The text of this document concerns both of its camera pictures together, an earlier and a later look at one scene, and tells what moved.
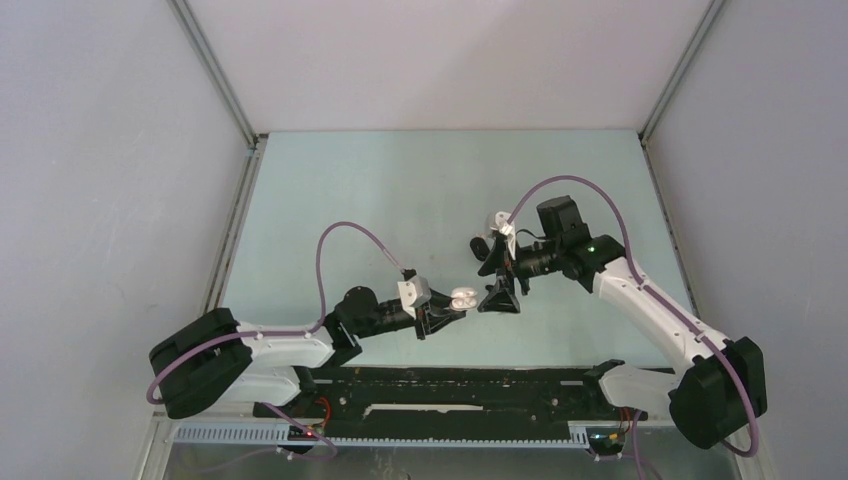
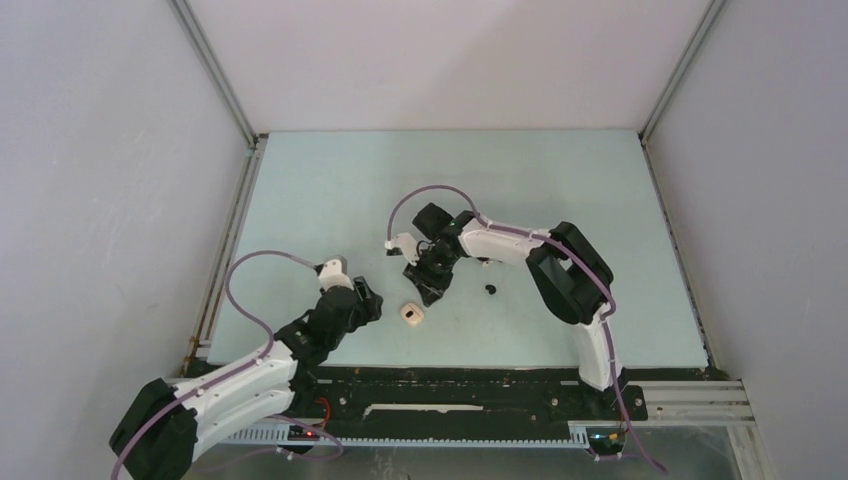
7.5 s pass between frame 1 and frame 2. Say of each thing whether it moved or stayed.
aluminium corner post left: stayed
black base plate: stayed
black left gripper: moved
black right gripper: moved
